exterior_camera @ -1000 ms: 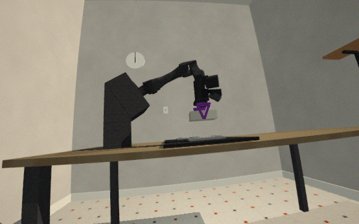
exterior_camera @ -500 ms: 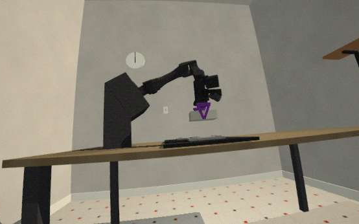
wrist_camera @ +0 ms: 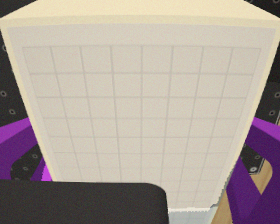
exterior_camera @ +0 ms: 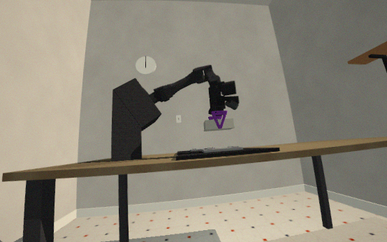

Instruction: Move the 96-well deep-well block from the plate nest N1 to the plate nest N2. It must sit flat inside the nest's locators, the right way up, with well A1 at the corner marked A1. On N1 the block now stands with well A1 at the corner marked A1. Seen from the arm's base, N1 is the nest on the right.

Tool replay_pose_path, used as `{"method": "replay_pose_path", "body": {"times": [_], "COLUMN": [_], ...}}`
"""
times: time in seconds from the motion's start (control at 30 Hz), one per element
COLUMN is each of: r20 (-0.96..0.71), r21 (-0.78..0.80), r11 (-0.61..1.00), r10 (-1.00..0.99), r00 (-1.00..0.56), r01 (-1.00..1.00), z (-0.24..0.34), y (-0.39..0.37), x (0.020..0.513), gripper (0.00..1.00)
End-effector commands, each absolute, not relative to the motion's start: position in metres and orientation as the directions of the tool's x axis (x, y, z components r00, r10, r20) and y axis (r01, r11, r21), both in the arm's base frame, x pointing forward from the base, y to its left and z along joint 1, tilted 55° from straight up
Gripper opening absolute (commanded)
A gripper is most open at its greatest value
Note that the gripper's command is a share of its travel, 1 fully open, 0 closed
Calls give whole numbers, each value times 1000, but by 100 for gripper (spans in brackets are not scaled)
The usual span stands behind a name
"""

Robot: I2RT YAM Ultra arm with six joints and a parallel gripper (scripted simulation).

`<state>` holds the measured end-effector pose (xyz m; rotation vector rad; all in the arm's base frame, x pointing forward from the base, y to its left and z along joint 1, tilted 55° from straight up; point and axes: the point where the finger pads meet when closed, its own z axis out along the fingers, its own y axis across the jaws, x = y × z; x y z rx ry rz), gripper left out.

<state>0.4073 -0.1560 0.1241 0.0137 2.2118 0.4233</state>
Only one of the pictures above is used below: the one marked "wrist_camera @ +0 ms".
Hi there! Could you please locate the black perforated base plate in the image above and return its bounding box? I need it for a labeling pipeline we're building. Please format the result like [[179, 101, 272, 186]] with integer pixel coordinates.
[[0, 0, 280, 180]]

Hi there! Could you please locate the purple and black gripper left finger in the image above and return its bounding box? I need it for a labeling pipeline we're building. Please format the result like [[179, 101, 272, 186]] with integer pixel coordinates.
[[0, 117, 53, 181]]

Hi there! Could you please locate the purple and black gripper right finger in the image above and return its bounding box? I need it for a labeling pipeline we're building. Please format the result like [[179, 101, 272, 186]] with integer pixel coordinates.
[[226, 117, 280, 224]]

